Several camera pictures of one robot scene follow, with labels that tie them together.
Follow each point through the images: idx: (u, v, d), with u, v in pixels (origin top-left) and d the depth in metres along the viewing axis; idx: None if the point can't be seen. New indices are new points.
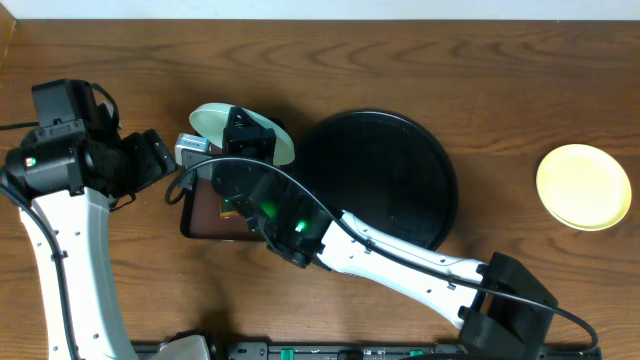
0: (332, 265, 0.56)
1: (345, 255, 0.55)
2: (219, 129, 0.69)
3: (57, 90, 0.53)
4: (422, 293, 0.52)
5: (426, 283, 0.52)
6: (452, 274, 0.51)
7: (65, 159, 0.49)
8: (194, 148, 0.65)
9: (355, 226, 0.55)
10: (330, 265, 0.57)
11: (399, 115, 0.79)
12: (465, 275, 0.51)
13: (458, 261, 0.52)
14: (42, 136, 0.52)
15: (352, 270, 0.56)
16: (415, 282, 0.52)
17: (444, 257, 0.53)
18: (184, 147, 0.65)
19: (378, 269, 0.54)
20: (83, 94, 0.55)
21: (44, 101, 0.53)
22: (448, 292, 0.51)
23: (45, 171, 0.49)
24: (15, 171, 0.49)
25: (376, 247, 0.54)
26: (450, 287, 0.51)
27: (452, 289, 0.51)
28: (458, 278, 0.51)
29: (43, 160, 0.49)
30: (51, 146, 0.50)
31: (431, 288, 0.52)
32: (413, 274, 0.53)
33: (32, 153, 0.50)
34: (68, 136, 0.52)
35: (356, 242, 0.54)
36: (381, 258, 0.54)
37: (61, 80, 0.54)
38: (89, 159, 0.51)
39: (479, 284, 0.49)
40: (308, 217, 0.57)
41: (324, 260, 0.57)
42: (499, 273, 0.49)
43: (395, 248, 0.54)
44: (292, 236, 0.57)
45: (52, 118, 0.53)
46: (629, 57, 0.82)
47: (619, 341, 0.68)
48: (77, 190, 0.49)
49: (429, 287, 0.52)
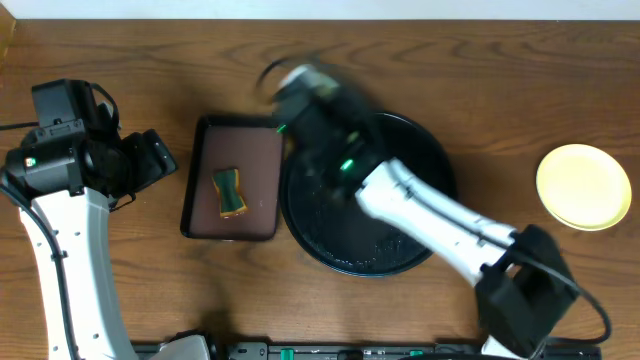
0: (370, 205, 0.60)
1: (381, 198, 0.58)
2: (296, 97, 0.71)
3: (57, 90, 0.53)
4: (450, 245, 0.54)
5: (456, 236, 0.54)
6: (482, 231, 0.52)
7: (65, 159, 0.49)
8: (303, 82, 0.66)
9: (400, 175, 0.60)
10: (367, 205, 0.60)
11: (398, 115, 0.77)
12: (496, 235, 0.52)
13: (493, 223, 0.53)
14: (42, 136, 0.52)
15: (386, 214, 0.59)
16: (443, 234, 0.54)
17: (480, 217, 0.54)
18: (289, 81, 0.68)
19: (412, 214, 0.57)
20: (83, 94, 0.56)
21: (45, 100, 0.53)
22: (475, 248, 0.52)
23: (45, 171, 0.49)
24: (15, 171, 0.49)
25: (415, 196, 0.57)
26: (478, 244, 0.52)
27: (479, 246, 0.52)
28: (488, 237, 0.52)
29: (43, 161, 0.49)
30: (52, 146, 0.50)
31: (459, 241, 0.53)
32: (444, 224, 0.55)
33: (32, 153, 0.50)
34: (68, 136, 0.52)
35: (397, 187, 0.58)
36: (416, 206, 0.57)
37: (61, 80, 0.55)
38: (89, 159, 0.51)
39: (508, 247, 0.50)
40: (356, 157, 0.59)
41: (363, 198, 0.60)
42: (532, 243, 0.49)
43: (433, 201, 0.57)
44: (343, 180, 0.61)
45: (52, 118, 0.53)
46: (629, 57, 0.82)
47: (619, 342, 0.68)
48: (77, 190, 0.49)
49: (457, 239, 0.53)
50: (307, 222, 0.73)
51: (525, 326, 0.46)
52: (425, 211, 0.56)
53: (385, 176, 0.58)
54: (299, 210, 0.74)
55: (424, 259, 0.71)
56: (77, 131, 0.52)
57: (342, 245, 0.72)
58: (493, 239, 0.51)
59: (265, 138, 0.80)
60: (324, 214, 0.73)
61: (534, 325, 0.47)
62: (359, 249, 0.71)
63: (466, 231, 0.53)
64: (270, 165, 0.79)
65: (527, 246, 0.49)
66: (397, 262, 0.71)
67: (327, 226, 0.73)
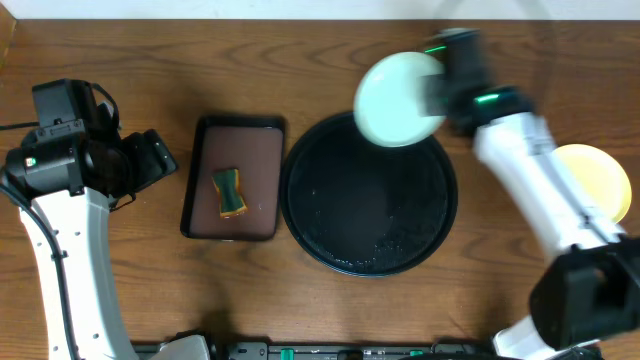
0: (490, 137, 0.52)
1: (510, 139, 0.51)
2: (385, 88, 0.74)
3: (57, 90, 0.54)
4: (552, 213, 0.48)
5: (560, 207, 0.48)
6: (592, 219, 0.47)
7: (65, 159, 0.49)
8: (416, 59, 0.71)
9: (540, 132, 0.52)
10: (486, 137, 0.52)
11: None
12: (604, 229, 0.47)
13: (610, 221, 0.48)
14: (42, 136, 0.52)
15: (504, 153, 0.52)
16: (552, 199, 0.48)
17: (596, 207, 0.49)
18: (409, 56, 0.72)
19: (530, 167, 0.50)
20: (84, 94, 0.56)
21: (45, 100, 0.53)
22: (575, 227, 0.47)
23: (45, 171, 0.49)
24: (16, 171, 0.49)
25: (543, 157, 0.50)
26: (583, 225, 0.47)
27: (581, 227, 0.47)
28: (596, 227, 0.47)
29: (43, 160, 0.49)
30: (53, 146, 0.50)
31: (564, 213, 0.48)
32: (557, 191, 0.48)
33: (33, 153, 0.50)
34: (68, 136, 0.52)
35: (529, 139, 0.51)
36: (539, 164, 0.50)
37: (62, 80, 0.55)
38: (89, 158, 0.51)
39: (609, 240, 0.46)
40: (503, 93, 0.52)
41: (486, 132, 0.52)
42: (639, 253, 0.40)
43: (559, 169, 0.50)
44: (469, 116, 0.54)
45: (52, 118, 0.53)
46: (629, 57, 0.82)
47: (619, 342, 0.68)
48: (77, 190, 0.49)
49: (562, 211, 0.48)
50: (307, 222, 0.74)
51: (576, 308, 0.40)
52: (549, 175, 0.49)
53: (520, 126, 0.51)
54: (299, 210, 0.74)
55: (423, 260, 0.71)
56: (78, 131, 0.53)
57: (341, 246, 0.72)
58: (599, 230, 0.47)
59: (265, 138, 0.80)
60: (324, 214, 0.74)
61: (589, 326, 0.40)
62: (359, 249, 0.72)
63: (575, 210, 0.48)
64: (270, 165, 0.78)
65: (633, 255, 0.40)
66: (397, 262, 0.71)
67: (328, 226, 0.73)
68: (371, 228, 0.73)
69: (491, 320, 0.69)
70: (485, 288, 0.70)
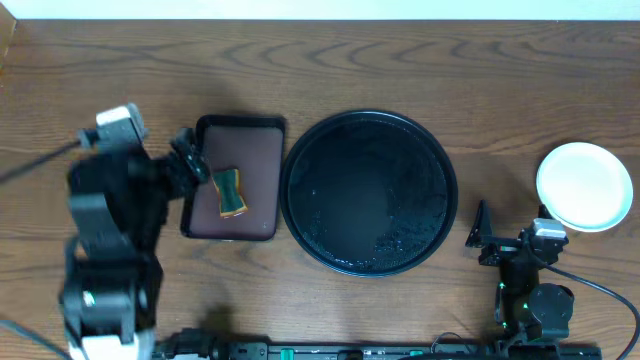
0: None
1: None
2: (582, 177, 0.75)
3: (97, 208, 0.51)
4: None
5: None
6: None
7: (119, 299, 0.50)
8: (601, 164, 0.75)
9: None
10: None
11: (399, 115, 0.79)
12: None
13: None
14: (93, 248, 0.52)
15: None
16: None
17: None
18: (596, 161, 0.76)
19: None
20: (120, 198, 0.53)
21: (87, 215, 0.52)
22: None
23: (100, 310, 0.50)
24: (72, 301, 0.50)
25: None
26: None
27: None
28: None
29: (100, 299, 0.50)
30: (109, 279, 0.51)
31: None
32: None
33: (90, 288, 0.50)
34: (118, 254, 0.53)
35: None
36: None
37: (100, 187, 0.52)
38: (143, 296, 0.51)
39: None
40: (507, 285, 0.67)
41: None
42: (555, 336, 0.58)
43: None
44: (520, 253, 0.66)
45: (96, 233, 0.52)
46: (628, 57, 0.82)
47: (619, 341, 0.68)
48: (128, 339, 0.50)
49: None
50: (306, 222, 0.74)
51: (555, 331, 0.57)
52: None
53: None
54: (299, 210, 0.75)
55: (422, 260, 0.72)
56: (125, 250, 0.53)
57: (341, 246, 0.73)
58: None
59: (265, 138, 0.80)
60: (324, 214, 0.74)
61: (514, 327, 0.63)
62: (359, 249, 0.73)
63: None
64: (270, 165, 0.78)
65: (536, 333, 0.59)
66: (397, 261, 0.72)
67: (328, 227, 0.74)
68: (371, 228, 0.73)
69: (491, 320, 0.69)
70: (485, 288, 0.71)
